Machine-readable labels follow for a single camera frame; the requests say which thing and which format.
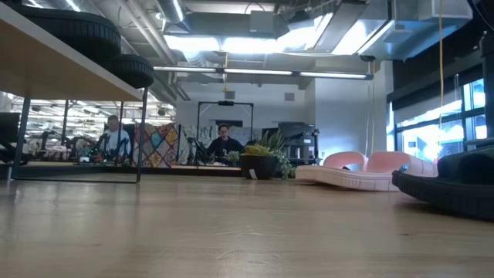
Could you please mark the pink slide sandal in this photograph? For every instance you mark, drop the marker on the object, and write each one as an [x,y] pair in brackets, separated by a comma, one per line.
[345,158]
[397,162]

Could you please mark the large window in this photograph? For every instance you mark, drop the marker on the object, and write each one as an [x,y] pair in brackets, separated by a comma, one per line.
[436,135]

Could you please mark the black equipment rack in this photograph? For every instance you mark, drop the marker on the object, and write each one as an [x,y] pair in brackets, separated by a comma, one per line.
[299,144]

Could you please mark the black slide sandal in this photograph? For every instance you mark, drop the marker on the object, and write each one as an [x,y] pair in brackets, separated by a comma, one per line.
[77,34]
[131,71]
[444,193]

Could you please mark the wooden shelf with black legs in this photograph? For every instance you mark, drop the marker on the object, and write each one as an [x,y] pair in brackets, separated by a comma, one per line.
[58,69]

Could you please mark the colourful patchwork panel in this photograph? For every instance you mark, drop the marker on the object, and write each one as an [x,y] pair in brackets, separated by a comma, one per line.
[158,146]

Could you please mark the black aluminium table frame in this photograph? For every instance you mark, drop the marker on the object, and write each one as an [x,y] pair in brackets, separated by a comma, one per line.
[200,173]

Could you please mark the potted succulent plant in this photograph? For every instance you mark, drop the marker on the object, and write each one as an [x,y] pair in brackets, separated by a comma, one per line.
[256,166]

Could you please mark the black side desk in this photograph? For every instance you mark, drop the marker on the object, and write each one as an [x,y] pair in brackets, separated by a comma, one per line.
[482,143]

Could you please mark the person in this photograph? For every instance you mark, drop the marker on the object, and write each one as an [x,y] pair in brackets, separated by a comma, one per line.
[224,144]
[116,141]

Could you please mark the black upright pole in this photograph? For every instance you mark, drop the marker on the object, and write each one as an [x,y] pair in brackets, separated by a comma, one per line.
[488,85]

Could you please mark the black screen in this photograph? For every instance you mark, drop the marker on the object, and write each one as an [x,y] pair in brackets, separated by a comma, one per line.
[8,127]

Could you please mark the long ceiling light fixture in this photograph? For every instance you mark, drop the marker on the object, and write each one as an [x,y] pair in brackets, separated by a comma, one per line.
[262,72]

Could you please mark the black gantry frame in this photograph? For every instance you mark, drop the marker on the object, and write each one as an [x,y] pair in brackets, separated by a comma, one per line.
[225,103]

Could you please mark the silver ventilation duct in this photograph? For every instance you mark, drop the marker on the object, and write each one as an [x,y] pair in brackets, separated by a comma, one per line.
[405,27]

